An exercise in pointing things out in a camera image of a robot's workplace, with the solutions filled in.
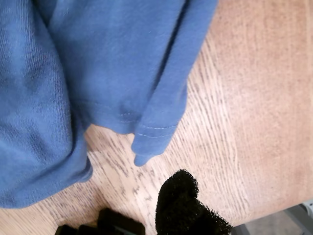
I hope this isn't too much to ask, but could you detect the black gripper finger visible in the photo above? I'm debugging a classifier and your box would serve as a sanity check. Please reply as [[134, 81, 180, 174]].
[[155, 168, 233, 235], [55, 207, 146, 235]]

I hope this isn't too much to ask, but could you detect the blue printed T-shirt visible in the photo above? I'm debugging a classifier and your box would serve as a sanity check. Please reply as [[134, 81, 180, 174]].
[[0, 0, 220, 209]]

